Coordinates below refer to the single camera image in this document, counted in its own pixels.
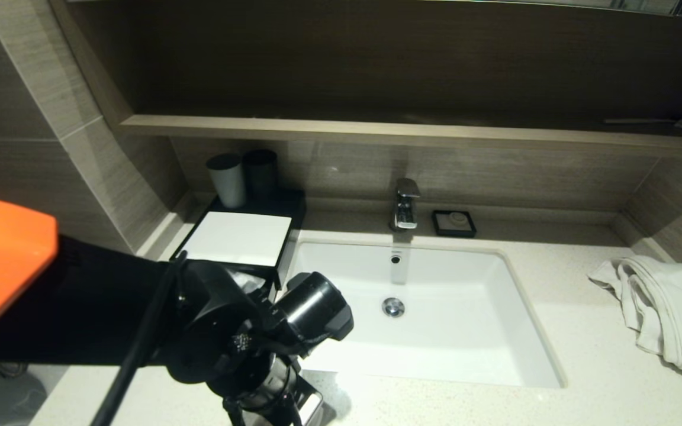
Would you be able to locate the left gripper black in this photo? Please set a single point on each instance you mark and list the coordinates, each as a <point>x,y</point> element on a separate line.
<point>264,390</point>

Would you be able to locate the black cup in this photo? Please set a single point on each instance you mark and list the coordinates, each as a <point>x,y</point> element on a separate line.
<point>261,174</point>

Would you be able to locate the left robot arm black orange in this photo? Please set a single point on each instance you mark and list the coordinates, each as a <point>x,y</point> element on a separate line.
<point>80,302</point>

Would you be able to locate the black box with white lid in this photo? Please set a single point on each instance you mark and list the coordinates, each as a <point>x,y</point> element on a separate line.
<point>240,236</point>

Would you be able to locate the chrome sink drain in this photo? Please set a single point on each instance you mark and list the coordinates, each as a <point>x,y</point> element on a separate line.
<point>393,307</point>

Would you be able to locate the white rectangular sink basin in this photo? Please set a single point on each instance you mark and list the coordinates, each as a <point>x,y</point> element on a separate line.
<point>447,331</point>

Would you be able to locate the grey cup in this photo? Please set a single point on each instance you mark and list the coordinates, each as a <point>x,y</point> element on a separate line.
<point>227,180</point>

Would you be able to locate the chrome faucet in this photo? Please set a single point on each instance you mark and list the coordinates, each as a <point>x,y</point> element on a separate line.
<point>405,204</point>

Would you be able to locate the black square soap dish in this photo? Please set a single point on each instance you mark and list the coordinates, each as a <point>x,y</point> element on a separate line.
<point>437,228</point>

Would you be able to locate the round white soap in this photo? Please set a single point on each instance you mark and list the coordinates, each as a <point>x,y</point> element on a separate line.
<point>454,221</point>

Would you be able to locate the white crumpled towel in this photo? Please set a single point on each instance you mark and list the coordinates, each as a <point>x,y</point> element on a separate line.
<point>672,313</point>

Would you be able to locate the wooden wall shelf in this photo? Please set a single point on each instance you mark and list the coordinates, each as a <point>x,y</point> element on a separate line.
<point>376,131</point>

